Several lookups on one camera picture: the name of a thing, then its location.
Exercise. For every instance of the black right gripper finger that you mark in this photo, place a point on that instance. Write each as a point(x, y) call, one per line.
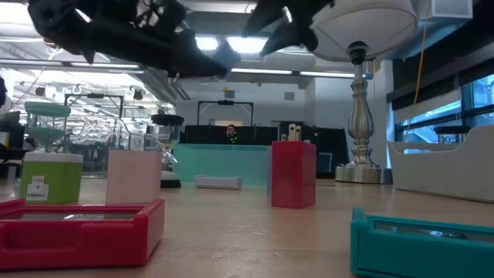
point(266, 13)
point(293, 36)

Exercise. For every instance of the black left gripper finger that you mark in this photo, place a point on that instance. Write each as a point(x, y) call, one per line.
point(173, 58)
point(227, 56)

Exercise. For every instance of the black hourglass white sand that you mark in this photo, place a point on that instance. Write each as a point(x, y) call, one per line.
point(168, 119)

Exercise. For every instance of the green hourglass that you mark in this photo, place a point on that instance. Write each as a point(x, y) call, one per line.
point(46, 109)

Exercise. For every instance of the pale pink power adapter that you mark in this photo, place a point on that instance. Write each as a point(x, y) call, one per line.
point(133, 177)

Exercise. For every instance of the white digital timer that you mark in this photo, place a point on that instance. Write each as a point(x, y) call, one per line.
point(218, 182)

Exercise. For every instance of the red power adapter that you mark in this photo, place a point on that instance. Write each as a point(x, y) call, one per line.
point(293, 173)

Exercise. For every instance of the green power adapter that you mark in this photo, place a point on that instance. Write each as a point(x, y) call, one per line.
point(58, 177)

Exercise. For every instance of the black hourglass marked 30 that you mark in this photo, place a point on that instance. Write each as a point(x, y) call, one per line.
point(451, 129)

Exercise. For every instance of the ceiling light strip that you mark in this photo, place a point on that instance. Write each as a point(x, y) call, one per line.
point(262, 71)
point(328, 73)

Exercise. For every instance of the person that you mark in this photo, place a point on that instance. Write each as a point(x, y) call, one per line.
point(231, 131)

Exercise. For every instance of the black desk partition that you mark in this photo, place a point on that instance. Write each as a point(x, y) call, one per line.
point(254, 135)

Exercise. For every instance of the green translucent plastic tray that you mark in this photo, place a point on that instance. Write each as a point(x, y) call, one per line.
point(224, 162)

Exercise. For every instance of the black workstation panel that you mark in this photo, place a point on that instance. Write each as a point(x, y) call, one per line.
point(332, 139)

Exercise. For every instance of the silver table lamp white shade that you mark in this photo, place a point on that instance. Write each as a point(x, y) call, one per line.
point(361, 123)

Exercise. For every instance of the white plastic bin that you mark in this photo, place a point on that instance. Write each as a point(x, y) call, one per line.
point(444, 173)

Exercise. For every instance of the black workstation frame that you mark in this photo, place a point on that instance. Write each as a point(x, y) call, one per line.
point(225, 102)
point(94, 95)

